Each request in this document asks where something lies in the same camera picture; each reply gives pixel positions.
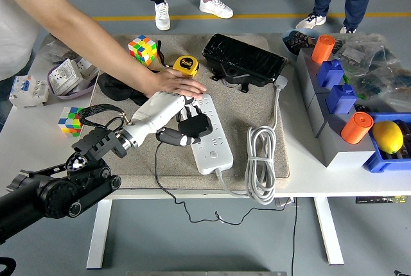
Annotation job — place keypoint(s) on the grey-brown mat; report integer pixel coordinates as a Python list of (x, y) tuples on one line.
[(244, 112)]

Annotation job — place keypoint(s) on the grey under-table box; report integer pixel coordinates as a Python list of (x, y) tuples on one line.
[(284, 202)]

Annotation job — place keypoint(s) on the person's right forearm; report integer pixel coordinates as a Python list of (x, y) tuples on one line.
[(96, 41)]

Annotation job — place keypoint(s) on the yellow lemon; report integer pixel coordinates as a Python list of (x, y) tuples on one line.
[(387, 136)]

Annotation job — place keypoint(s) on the clear bags of parts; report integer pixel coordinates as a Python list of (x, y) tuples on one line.
[(385, 74)]

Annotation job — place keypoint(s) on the white wall socket panel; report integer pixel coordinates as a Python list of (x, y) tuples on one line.
[(65, 77), (88, 67)]

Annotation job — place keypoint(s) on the person's right hand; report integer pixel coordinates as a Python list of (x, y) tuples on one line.
[(173, 81)]

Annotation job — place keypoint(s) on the green plastic piece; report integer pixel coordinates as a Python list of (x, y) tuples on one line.
[(346, 79)]

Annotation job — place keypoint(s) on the clear bag of screws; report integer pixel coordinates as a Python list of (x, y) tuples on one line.
[(59, 53)]

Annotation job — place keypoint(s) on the black table control panel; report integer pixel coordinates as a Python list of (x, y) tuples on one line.
[(369, 200)]

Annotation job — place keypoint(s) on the blue plastic bin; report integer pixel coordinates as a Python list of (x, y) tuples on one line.
[(375, 163)]

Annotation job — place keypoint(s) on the purple bowl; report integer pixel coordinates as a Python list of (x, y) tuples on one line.
[(69, 98)]

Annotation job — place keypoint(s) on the light blue bowl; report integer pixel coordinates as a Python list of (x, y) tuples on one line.
[(297, 40)]

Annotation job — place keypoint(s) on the colourful puzzle cube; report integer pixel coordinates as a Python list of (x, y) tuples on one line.
[(69, 122), (141, 49)]

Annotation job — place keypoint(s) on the blue block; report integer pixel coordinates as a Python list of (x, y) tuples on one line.
[(342, 99), (330, 74)]

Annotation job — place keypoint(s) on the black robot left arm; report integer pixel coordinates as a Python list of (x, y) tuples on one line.
[(48, 192)]

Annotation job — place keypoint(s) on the white table leg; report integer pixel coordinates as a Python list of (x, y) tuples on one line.
[(99, 234), (329, 234)]

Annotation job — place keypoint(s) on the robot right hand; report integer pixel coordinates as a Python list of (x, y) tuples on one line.
[(401, 273)]

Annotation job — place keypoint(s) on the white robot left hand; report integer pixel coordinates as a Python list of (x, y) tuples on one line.
[(154, 112)]

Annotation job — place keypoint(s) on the white power strip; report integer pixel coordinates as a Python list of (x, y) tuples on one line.
[(215, 157)]

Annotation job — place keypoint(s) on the black fabric pouch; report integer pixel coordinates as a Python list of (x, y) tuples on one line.
[(112, 88)]

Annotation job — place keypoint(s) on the black plug adapter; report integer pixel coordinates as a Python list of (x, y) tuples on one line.
[(196, 125)]

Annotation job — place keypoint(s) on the grey block holder box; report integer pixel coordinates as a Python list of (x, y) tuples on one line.
[(337, 151)]

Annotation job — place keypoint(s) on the orange cylinder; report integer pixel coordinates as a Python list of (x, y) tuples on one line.
[(356, 128), (322, 49)]

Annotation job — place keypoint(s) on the white circuit breaker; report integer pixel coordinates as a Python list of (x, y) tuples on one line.
[(27, 91)]

